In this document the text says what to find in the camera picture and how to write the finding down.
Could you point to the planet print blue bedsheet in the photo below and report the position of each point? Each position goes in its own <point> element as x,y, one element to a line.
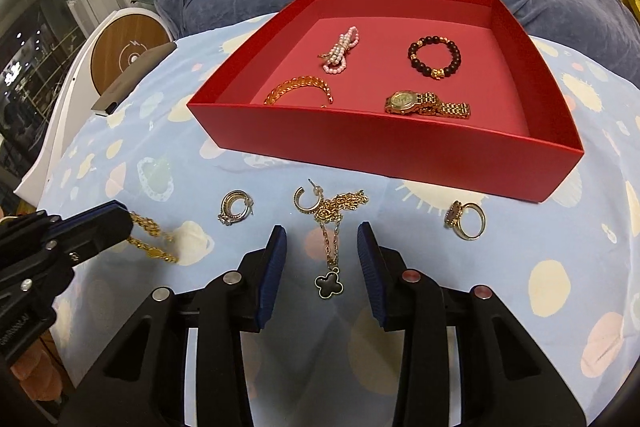
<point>500,282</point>

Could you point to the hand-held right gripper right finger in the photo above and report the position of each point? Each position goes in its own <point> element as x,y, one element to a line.
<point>372,272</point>

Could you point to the grey flat case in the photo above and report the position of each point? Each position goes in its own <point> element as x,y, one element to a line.
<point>135,79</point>

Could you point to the glass display cabinet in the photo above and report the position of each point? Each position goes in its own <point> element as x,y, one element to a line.
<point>30,57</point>

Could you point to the red cardboard box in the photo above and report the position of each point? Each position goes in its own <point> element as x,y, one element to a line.
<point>350,147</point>

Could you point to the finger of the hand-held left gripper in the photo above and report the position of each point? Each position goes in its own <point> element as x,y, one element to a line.
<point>95,213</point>
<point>100,239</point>

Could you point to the white stand with wooden disc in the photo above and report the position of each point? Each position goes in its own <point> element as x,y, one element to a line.
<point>120,47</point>

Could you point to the peach plush toy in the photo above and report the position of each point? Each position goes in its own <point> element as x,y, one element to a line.
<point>35,372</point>

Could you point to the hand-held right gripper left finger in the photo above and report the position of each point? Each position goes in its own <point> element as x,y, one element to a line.
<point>272,267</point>

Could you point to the gold wristwatch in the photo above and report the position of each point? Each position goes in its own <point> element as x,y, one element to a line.
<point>402,102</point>

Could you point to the silver gold triple hoop earring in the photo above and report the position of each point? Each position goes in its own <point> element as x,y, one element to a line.
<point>232,204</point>

